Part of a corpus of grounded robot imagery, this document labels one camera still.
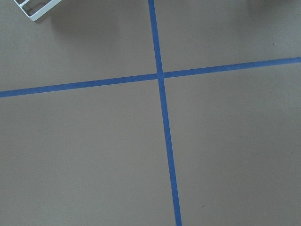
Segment white wire cup basket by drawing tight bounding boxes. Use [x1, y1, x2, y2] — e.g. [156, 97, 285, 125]
[14, 0, 61, 21]

